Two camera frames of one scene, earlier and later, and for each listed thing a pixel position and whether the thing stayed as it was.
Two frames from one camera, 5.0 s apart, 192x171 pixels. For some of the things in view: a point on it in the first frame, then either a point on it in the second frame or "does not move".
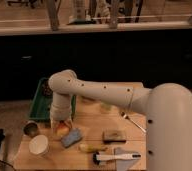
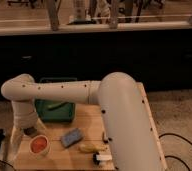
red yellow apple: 62,130 -> 39,144
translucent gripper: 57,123 -> 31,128
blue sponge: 74,135 does not move
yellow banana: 91,147 does not move
